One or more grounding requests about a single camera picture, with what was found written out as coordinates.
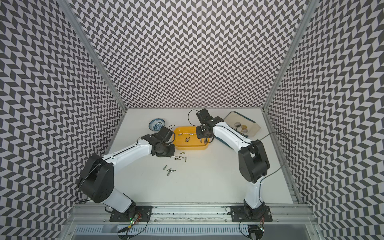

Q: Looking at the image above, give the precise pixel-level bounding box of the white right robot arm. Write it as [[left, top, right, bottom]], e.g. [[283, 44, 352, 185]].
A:
[[196, 109, 271, 211]]

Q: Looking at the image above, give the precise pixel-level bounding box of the aluminium corner post right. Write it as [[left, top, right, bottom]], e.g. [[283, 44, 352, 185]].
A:
[[263, 0, 320, 111]]

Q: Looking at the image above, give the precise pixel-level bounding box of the aluminium corner post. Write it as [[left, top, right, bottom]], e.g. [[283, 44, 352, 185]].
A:
[[263, 0, 320, 111], [57, 0, 127, 112]]

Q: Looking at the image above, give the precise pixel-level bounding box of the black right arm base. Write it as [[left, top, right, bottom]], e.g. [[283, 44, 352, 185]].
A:
[[229, 202, 273, 223]]

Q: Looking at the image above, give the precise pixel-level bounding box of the beige cloth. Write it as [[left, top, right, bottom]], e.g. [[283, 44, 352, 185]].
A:
[[222, 111, 262, 138]]

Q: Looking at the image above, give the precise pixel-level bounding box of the yellow plastic storage box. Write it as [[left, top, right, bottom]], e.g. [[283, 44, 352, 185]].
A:
[[173, 126, 209, 151]]

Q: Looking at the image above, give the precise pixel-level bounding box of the blue patterned ceramic bowl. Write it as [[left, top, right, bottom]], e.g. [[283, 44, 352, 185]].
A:
[[149, 118, 166, 132]]

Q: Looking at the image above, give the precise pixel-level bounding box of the aluminium corner post left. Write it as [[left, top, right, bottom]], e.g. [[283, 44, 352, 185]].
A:
[[57, 0, 127, 112]]

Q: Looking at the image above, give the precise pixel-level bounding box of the white handled silver spoon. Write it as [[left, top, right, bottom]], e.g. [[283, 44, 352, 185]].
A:
[[234, 122, 241, 130]]

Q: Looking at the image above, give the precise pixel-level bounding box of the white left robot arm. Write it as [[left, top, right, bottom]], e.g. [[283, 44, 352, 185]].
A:
[[77, 127, 176, 215]]

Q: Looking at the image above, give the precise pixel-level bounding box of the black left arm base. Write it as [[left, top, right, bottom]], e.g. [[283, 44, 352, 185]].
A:
[[110, 206, 153, 223]]

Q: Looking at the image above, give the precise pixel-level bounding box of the aluminium front rail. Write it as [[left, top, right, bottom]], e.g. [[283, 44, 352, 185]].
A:
[[65, 203, 317, 225]]

